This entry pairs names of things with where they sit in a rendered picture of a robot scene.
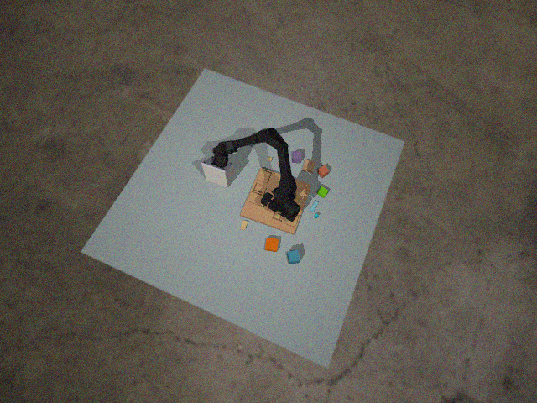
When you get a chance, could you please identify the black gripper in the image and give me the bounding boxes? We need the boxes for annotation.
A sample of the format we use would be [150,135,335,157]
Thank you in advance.
[261,192,298,222]

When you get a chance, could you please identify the tan wooden puzzle board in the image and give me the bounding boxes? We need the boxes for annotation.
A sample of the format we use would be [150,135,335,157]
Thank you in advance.
[240,168,311,235]

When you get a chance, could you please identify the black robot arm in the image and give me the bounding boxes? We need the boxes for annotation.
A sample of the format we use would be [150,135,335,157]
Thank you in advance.
[211,128,300,218]

